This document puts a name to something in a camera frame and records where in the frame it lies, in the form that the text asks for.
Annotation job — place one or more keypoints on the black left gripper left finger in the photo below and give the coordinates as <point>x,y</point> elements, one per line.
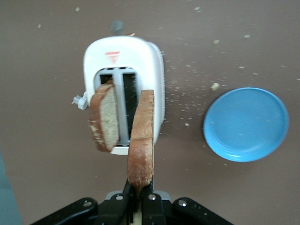
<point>112,211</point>

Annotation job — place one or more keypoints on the bread crumb chunk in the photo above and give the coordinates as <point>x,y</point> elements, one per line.
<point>215,86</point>

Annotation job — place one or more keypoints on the white toaster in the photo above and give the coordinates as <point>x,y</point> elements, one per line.
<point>122,54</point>

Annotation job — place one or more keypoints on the white toaster plug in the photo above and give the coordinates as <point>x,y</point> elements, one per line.
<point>80,100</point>

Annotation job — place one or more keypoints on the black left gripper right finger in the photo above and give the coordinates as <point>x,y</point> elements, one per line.
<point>152,211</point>

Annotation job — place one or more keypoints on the blue plate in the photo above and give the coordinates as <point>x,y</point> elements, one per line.
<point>246,124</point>

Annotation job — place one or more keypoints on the brown bread slice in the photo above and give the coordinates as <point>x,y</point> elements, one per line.
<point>105,119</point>
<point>141,131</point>

